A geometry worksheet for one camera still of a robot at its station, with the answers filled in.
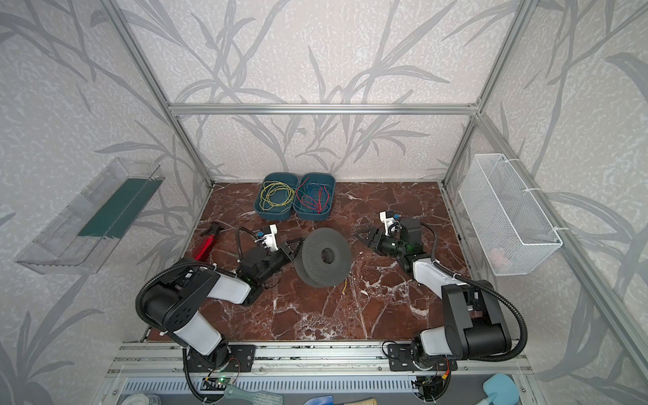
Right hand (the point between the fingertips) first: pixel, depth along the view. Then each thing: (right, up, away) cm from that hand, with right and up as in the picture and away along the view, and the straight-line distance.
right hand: (360, 230), depth 85 cm
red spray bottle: (-59, -8, +10) cm, 60 cm away
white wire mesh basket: (+35, +4, -24) cm, 43 cm away
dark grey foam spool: (-13, -10, 0) cm, 16 cm away
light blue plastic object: (+38, -43, -16) cm, 60 cm away
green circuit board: (-43, -43, -14) cm, 62 cm away
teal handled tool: (-28, -43, -19) cm, 54 cm away
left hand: (-18, -1, 0) cm, 18 cm away
